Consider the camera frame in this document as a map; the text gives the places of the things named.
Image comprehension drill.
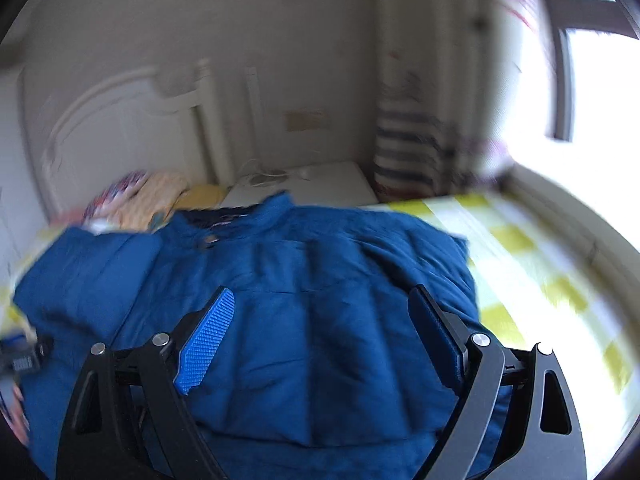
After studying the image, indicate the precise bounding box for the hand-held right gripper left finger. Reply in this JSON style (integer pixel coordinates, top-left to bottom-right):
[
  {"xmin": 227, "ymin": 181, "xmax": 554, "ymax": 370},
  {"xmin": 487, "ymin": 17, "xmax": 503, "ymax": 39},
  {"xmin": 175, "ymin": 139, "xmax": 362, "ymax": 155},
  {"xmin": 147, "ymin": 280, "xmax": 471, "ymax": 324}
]
[{"xmin": 56, "ymin": 286, "xmax": 236, "ymax": 480}]

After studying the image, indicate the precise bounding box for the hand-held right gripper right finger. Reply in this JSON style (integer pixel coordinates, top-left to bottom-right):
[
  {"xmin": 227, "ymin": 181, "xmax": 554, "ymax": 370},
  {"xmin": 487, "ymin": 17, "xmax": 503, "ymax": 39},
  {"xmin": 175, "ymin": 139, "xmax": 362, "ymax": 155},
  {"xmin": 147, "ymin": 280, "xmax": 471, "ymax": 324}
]
[{"xmin": 407, "ymin": 284, "xmax": 587, "ymax": 480}]

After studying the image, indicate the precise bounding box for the blue padded jacket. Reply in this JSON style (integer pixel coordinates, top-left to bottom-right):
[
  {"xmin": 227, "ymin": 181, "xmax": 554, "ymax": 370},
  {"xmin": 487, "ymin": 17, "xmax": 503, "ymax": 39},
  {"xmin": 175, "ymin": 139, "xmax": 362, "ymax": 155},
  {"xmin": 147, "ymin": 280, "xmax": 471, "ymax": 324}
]
[{"xmin": 12, "ymin": 190, "xmax": 507, "ymax": 480}]

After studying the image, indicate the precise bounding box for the yellow white checked bedsheet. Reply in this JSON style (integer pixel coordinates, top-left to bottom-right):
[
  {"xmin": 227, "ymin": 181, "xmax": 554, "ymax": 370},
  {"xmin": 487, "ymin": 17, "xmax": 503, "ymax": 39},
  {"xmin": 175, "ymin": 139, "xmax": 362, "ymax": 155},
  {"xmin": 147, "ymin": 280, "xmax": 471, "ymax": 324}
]
[{"xmin": 0, "ymin": 192, "xmax": 637, "ymax": 471}]

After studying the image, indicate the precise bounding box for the yellow patterned pillow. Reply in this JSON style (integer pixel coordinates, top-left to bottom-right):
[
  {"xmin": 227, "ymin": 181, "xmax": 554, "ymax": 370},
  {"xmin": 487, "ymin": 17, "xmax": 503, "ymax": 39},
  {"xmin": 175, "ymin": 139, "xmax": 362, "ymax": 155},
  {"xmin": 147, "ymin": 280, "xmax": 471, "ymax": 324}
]
[{"xmin": 106, "ymin": 170, "xmax": 232, "ymax": 234}]

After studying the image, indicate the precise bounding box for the white window ledge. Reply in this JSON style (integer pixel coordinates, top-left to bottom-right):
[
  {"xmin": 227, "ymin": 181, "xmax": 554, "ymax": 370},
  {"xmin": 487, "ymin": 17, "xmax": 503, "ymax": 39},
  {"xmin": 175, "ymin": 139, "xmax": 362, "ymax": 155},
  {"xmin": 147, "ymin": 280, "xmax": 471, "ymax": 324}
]
[{"xmin": 500, "ymin": 164, "xmax": 640, "ymax": 291}]

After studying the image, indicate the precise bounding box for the white nightstand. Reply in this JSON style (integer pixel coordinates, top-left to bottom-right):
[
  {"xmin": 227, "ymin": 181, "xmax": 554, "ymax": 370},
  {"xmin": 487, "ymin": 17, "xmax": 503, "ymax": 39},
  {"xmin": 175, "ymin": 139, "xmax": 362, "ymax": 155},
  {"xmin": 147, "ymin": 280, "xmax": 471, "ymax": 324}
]
[{"xmin": 220, "ymin": 160, "xmax": 377, "ymax": 209}]

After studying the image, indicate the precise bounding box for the striped curtain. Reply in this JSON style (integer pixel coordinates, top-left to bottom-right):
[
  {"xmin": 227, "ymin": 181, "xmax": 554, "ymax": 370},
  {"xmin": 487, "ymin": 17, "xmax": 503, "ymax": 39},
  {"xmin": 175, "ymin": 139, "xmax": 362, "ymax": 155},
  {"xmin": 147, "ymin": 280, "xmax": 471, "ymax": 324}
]
[{"xmin": 372, "ymin": 74, "xmax": 482, "ymax": 197}]

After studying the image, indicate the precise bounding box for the white bed headboard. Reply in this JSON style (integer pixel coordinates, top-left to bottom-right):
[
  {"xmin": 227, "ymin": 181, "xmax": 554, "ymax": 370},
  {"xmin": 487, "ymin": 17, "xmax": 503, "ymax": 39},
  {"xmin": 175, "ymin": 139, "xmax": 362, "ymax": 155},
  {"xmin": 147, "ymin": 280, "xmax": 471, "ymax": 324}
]
[{"xmin": 40, "ymin": 59, "xmax": 267, "ymax": 213}]

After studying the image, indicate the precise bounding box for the window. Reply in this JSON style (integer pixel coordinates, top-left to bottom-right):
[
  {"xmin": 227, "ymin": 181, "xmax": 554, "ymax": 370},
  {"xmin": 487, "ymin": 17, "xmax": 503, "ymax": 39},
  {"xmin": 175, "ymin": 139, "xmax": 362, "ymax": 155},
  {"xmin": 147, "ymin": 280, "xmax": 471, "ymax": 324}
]
[{"xmin": 510, "ymin": 0, "xmax": 640, "ymax": 201}]

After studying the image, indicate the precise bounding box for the white cable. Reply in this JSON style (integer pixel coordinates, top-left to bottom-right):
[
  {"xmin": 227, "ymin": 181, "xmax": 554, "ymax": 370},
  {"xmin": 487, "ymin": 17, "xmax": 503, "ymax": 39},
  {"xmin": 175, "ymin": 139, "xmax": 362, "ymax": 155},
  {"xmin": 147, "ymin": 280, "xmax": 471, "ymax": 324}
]
[{"xmin": 236, "ymin": 158, "xmax": 302, "ymax": 187}]

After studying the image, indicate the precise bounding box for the beige wall socket plate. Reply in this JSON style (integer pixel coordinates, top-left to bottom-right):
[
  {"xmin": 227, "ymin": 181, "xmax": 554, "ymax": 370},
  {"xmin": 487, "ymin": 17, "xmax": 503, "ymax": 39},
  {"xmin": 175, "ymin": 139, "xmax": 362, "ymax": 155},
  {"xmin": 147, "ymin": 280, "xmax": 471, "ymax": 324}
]
[{"xmin": 284, "ymin": 109, "xmax": 326, "ymax": 134}]

